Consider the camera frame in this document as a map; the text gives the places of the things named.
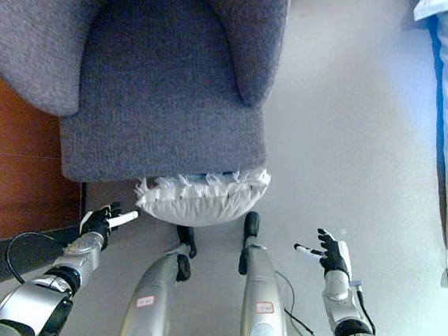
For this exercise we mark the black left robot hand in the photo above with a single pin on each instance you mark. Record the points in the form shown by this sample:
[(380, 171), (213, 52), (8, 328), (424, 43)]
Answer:
[(97, 222)]

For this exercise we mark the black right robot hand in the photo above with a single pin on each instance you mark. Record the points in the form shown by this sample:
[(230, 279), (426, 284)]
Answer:
[(335, 253)]

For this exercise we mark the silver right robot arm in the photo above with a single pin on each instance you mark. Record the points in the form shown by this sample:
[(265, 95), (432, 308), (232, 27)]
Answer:
[(352, 323)]

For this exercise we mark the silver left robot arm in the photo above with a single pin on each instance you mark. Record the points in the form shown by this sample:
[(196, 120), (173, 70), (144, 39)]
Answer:
[(43, 289)]

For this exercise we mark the white fringed pillow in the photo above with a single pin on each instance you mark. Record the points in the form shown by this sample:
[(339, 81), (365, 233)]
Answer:
[(201, 197)]

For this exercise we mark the grey fabric armchair sofa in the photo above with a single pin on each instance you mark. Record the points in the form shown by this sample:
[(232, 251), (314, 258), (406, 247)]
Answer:
[(138, 68)]

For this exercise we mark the silver right robot leg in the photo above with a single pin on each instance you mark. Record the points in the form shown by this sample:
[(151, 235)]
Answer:
[(261, 298)]

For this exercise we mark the silver robot leg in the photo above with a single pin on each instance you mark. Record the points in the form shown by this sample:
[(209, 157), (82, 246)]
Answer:
[(261, 298), (154, 292)]

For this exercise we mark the silver left robot leg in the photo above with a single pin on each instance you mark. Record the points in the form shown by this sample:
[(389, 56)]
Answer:
[(154, 292)]

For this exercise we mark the brown wooden cabinet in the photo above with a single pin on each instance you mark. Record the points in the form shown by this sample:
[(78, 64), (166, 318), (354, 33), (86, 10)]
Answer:
[(14, 163)]

